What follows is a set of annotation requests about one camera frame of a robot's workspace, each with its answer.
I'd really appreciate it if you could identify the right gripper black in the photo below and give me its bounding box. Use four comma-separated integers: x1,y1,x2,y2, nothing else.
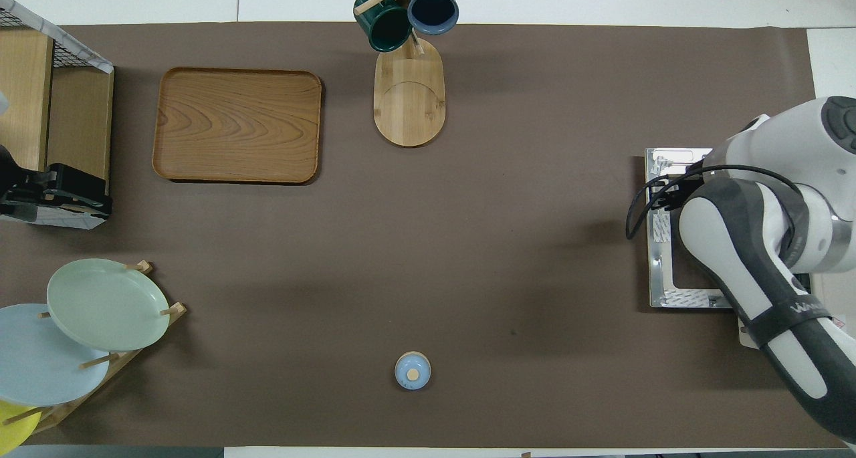
653,170,704,212

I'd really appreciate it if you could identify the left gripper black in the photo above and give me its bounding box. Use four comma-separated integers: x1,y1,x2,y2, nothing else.
0,164,112,219

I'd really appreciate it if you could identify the white toaster oven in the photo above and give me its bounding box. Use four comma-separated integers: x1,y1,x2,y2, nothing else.
645,147,856,350

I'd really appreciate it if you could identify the wooden stepped shelf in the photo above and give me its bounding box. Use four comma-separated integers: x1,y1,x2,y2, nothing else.
0,23,114,230

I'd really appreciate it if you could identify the pale green plate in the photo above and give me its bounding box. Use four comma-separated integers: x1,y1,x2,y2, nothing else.
47,258,171,352

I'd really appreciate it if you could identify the marble pattern sheet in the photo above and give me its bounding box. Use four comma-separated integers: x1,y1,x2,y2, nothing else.
0,0,114,75

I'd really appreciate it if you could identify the wooden serving tray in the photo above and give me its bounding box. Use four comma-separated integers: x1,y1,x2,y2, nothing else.
152,67,323,185

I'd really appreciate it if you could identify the light blue racked plate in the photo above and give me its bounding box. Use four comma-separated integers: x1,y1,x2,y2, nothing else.
0,304,111,407

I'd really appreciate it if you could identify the wooden plate rack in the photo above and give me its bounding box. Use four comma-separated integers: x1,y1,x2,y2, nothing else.
0,261,187,435

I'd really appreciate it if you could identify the brown table mat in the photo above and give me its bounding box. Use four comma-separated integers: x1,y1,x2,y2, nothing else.
0,21,853,449

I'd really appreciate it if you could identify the yellow plate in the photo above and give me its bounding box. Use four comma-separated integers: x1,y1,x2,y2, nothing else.
0,399,41,455

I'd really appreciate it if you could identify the wooden mug tree stand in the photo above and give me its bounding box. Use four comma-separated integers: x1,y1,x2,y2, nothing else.
354,0,462,148

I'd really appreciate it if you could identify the blue mug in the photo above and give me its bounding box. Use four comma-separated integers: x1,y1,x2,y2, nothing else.
407,0,460,35

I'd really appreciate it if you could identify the small blue lidded jar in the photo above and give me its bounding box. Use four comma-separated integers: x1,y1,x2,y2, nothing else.
395,351,432,390

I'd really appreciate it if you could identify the dark green mug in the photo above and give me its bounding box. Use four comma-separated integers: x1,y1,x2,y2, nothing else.
353,0,413,53

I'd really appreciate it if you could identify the black wire mesh basket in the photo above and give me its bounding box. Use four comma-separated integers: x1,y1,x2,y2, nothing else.
0,9,72,69

